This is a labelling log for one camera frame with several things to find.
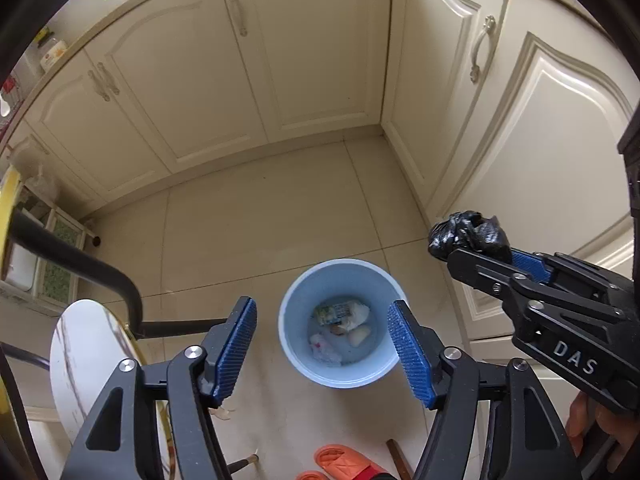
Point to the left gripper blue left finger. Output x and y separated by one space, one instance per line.
227 346

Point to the pink white plastic bag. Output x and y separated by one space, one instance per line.
323 352

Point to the wire rack with red cups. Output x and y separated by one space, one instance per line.
11 97

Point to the round white marble table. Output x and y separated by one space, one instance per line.
128 419

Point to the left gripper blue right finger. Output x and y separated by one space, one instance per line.
418 348

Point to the black plastic bag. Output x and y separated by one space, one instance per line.
469 230

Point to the milk carton box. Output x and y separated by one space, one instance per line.
349 314

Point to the orange slipper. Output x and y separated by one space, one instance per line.
340 462

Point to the cream lower cabinets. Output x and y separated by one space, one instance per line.
286 132

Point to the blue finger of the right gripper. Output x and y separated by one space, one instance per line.
530 264

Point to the white tissue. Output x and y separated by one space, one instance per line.
359 335

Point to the blue plastic trash bin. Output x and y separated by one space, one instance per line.
330 282

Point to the person right hand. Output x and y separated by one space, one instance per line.
624 462

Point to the clear jar with label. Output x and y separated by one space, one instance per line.
51 50

